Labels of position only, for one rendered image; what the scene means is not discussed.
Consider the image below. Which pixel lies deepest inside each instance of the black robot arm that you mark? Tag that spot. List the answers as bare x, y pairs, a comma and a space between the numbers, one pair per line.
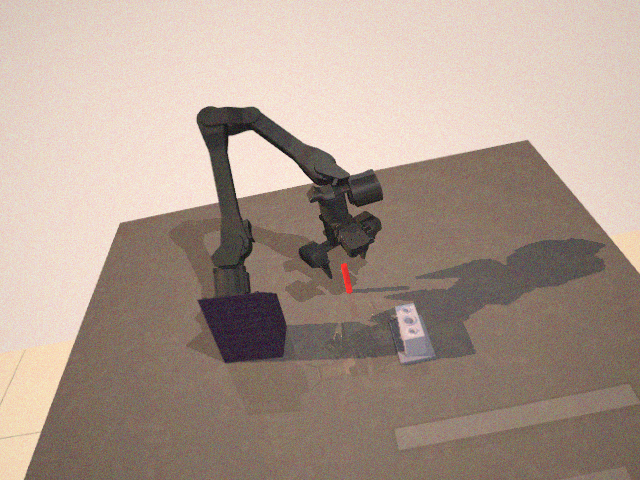
215, 125

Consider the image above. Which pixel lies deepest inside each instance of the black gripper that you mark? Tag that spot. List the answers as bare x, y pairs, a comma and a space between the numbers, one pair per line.
315, 254

